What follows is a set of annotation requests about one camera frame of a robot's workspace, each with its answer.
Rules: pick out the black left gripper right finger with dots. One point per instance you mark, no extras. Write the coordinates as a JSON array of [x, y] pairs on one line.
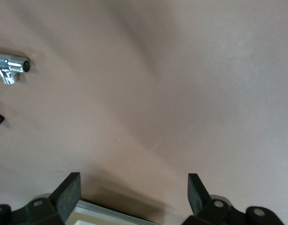
[[198, 197]]

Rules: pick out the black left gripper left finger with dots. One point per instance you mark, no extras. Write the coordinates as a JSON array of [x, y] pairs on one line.
[[64, 194]]

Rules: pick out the cream plastic drawer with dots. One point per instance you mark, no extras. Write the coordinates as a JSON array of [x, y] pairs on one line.
[[99, 209]]

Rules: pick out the table cover sheet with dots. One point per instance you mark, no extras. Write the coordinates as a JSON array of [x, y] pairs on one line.
[[169, 82]]

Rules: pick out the chrome pipe fitting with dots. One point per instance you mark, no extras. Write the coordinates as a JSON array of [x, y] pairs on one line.
[[15, 64]]

